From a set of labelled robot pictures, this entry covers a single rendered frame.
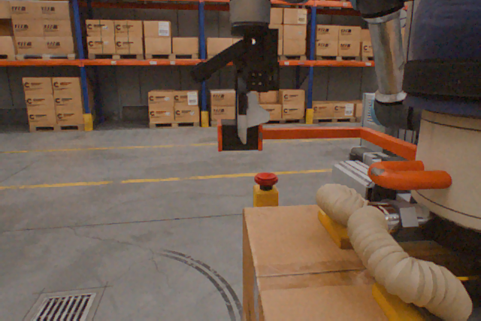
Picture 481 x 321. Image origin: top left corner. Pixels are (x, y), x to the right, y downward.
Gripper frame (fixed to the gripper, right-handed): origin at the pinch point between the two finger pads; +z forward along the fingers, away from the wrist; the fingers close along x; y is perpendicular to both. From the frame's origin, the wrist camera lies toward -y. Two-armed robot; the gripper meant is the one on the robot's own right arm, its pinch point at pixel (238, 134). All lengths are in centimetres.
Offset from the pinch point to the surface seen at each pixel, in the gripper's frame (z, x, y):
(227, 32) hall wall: -115, 818, 25
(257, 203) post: 24.6, 20.2, 6.6
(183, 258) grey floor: 122, 138, -32
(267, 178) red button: 17.5, 21.0, 9.7
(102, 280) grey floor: 122, 118, -83
